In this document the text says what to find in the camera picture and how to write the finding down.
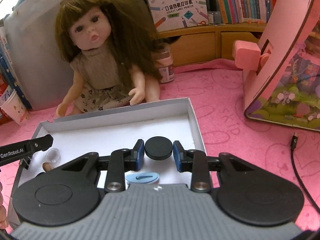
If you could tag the white box with pencil print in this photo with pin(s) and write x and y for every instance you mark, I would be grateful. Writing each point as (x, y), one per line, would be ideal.
(178, 5)

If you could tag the brown wooden knob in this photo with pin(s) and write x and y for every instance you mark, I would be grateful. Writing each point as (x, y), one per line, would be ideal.
(47, 167)

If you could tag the grey cardboard box tray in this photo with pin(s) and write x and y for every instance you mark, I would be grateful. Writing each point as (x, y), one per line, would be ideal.
(112, 130)

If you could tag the person's left hand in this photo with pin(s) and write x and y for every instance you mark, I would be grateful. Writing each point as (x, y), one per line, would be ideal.
(1, 200)

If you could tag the wooden drawer organizer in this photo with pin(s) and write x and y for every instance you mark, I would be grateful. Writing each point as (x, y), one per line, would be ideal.
(200, 47)

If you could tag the small dark bottle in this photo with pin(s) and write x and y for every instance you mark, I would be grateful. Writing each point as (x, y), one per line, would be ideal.
(214, 15)

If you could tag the doll with brown hair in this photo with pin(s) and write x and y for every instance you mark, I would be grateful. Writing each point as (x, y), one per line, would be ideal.
(100, 65)

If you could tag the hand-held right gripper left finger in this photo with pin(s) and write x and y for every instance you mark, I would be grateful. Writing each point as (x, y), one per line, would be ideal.
(140, 152)

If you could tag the clear suction cup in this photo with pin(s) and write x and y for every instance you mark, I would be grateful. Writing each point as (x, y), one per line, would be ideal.
(53, 155)

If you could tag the pink rabbit-print cloth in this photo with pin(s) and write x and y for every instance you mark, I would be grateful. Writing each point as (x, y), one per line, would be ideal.
(225, 105)

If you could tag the grey storage bin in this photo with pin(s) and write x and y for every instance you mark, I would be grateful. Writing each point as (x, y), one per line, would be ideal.
(32, 55)

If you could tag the black round disc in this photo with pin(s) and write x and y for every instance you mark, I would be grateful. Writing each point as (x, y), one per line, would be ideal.
(158, 147)

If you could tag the small jar with pink lid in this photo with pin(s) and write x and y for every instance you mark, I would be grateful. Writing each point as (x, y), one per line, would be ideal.
(165, 67)

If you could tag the row of upright books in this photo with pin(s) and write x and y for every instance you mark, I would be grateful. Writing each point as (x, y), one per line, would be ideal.
(240, 0)

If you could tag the light blue plastic clip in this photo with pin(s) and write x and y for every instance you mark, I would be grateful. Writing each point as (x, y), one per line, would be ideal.
(142, 178)

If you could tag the small black binder clip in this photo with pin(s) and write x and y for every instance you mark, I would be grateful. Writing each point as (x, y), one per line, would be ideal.
(25, 163)

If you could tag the pink triangular toy house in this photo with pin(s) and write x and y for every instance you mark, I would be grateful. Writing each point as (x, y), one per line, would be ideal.
(282, 42)

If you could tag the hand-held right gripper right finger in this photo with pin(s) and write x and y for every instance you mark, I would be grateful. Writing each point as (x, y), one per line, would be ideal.
(176, 155)

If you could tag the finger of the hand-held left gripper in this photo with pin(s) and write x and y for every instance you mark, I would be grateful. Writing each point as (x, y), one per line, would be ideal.
(43, 141)

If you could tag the white paper cup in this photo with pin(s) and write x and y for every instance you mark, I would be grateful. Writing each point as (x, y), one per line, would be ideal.
(15, 107)

